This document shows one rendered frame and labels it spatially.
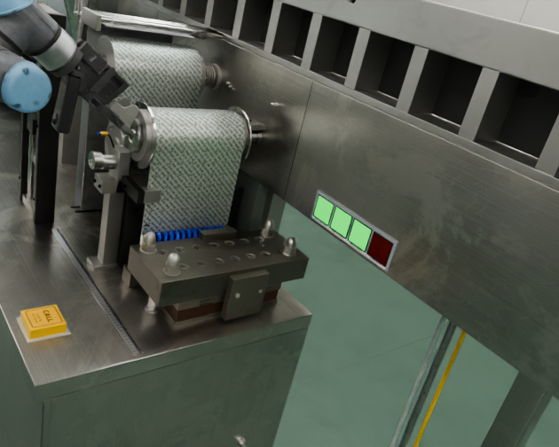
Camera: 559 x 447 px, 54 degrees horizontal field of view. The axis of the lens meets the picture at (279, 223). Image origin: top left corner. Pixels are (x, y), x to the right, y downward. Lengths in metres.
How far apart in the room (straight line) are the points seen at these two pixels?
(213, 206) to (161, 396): 0.46
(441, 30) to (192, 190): 0.65
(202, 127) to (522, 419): 0.91
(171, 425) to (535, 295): 0.82
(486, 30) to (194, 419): 1.02
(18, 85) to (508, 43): 0.77
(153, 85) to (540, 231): 0.96
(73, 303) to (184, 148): 0.42
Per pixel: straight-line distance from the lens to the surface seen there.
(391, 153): 1.12
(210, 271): 1.21
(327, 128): 1.24
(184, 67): 1.49
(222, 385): 1.35
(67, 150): 1.99
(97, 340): 1.20
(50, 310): 1.23
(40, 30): 1.09
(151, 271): 1.18
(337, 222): 1.22
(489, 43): 1.02
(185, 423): 1.37
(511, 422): 1.27
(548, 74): 0.96
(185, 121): 1.27
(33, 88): 0.95
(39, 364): 1.14
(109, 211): 1.35
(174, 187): 1.29
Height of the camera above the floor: 1.65
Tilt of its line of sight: 24 degrees down
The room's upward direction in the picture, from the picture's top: 14 degrees clockwise
